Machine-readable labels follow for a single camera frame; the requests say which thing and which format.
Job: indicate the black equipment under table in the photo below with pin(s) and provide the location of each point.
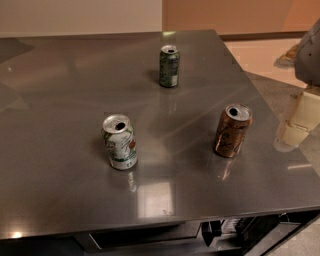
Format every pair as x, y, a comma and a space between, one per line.
254, 236

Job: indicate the orange soda can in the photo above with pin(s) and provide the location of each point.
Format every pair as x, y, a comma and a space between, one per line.
233, 124

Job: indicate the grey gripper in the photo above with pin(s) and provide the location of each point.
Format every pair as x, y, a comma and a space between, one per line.
309, 59

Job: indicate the white green 7up can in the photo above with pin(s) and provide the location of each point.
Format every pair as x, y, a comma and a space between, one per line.
119, 138

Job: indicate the dark green soda can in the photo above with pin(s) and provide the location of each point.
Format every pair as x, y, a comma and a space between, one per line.
169, 66

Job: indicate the grey drawer under table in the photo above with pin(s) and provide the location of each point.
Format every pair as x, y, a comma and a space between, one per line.
153, 234

